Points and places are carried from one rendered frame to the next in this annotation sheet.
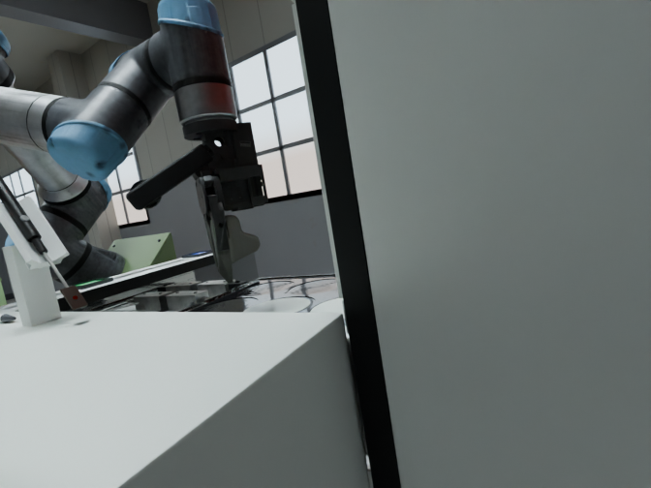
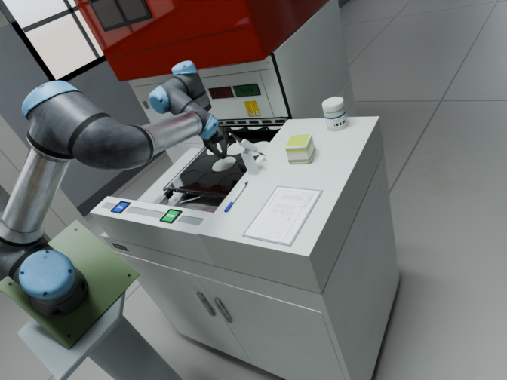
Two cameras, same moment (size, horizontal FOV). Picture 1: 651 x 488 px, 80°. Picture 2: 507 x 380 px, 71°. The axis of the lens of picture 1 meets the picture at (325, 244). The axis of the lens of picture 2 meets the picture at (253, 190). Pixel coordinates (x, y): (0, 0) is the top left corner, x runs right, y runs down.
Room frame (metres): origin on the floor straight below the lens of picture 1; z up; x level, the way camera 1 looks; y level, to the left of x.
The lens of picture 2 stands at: (0.20, 1.27, 1.58)
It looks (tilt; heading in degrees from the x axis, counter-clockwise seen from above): 35 degrees down; 283
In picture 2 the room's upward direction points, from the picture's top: 22 degrees counter-clockwise
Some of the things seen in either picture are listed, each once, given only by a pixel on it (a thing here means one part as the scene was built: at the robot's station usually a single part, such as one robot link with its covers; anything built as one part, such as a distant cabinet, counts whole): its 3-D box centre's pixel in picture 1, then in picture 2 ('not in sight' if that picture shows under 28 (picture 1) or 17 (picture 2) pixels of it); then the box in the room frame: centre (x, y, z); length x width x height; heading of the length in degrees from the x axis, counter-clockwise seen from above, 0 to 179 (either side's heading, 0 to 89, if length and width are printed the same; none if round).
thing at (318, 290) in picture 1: (281, 308); (223, 163); (0.56, 0.08, 0.90); 0.34 x 0.34 x 0.01; 61
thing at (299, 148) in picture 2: not in sight; (300, 148); (0.24, 0.30, 1.00); 0.07 x 0.07 x 0.07; 68
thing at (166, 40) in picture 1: (193, 49); (188, 81); (0.54, 0.13, 1.26); 0.09 x 0.08 x 0.11; 55
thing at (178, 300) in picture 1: (187, 299); (173, 206); (0.74, 0.28, 0.89); 0.08 x 0.03 x 0.03; 61
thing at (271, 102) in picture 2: (452, 193); (207, 110); (0.61, -0.21, 1.02); 0.81 x 0.03 x 0.40; 151
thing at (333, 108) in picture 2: not in sight; (335, 114); (0.10, 0.16, 1.01); 0.07 x 0.07 x 0.10
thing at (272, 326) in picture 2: not in sight; (264, 266); (0.54, 0.21, 0.41); 0.96 x 0.64 x 0.82; 151
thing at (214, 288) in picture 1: (217, 288); (158, 204); (0.81, 0.24, 0.89); 0.08 x 0.03 x 0.03; 61
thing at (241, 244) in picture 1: (238, 248); (222, 145); (0.52, 0.12, 1.00); 0.06 x 0.03 x 0.09; 113
